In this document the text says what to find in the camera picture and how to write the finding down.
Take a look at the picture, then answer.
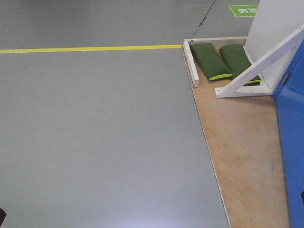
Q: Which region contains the green floor sign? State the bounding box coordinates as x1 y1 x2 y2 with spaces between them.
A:
229 4 258 18

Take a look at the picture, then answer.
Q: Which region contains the left green sandbag by door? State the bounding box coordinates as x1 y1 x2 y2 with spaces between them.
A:
190 43 234 81

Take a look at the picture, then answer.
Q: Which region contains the white wall panel by door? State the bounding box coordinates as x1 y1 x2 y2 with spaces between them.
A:
245 0 304 91

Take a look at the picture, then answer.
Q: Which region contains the black guy cable far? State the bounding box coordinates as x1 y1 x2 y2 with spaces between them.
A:
190 0 217 43

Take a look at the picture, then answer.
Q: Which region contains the plywood door platform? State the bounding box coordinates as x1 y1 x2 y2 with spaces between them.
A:
181 36 291 228

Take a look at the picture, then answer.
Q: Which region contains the green sandbag by door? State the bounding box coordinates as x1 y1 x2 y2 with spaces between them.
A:
219 44 252 80
190 43 234 81

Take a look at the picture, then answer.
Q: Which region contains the white wooden edge beam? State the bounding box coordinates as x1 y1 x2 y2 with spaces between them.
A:
183 40 200 88

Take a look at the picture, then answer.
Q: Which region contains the black robot part left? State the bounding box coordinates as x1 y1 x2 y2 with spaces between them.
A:
0 208 7 226

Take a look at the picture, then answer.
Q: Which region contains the right green sandbag by door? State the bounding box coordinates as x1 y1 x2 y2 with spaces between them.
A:
219 44 252 80

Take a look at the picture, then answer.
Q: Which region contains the white diagonal brace frame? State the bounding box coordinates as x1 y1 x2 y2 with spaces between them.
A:
214 25 304 98

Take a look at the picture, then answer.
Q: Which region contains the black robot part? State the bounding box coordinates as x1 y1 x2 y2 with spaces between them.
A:
0 208 7 226
301 191 304 204

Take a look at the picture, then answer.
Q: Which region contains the black robot part right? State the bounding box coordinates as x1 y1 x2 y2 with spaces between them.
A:
301 191 304 204

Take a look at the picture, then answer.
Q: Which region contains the blue door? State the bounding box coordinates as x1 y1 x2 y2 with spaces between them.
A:
274 45 304 228

